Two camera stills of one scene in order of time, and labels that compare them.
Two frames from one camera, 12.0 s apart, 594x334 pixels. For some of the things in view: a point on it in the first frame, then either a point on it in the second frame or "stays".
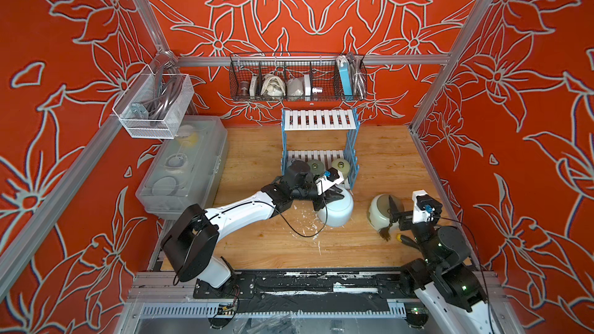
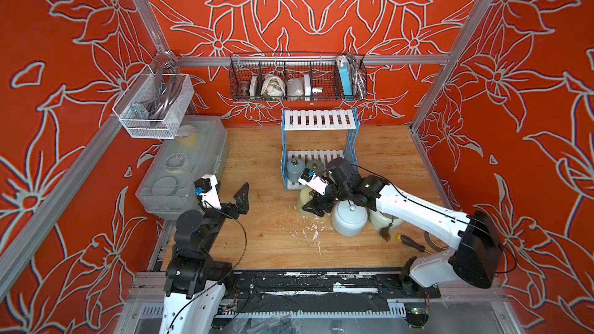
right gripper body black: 407,223 -> 334,193
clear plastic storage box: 190,170 stays
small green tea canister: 315,166 stays
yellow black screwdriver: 407,240 stays
